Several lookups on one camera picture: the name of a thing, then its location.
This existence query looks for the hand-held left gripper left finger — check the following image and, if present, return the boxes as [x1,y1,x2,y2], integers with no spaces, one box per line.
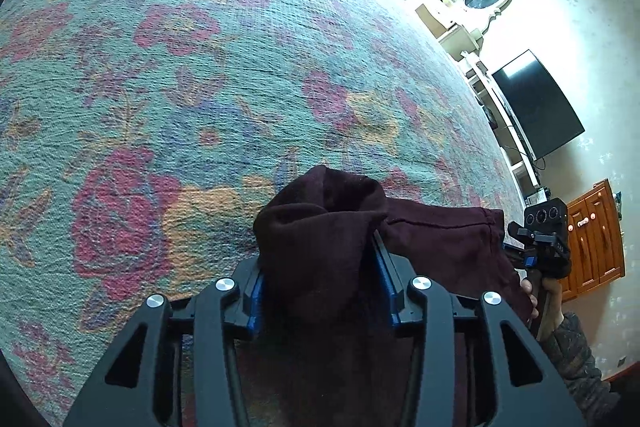
[64,259,266,427]

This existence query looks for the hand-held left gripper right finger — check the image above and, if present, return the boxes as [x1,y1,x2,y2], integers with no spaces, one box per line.
[372,232,588,427]

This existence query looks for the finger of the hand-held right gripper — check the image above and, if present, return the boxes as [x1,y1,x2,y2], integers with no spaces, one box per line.
[502,221,538,269]

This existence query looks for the maroon pants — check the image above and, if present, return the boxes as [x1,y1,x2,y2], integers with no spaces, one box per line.
[235,164,533,427]

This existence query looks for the person's right hand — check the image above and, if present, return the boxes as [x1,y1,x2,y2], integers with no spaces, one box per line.
[520,276,565,339]

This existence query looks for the wooden cabinet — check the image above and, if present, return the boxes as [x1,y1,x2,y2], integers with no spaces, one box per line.
[562,179,626,300]

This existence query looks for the white television stand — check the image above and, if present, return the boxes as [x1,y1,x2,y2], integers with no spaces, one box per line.
[460,52,546,204]

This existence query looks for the black television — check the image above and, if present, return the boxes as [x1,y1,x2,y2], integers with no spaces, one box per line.
[492,49,586,160]

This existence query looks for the white dressing table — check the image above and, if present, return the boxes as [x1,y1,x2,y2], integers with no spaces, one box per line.
[400,0,488,62]

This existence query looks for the floral bedspread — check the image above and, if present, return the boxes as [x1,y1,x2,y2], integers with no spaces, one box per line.
[0,0,526,427]

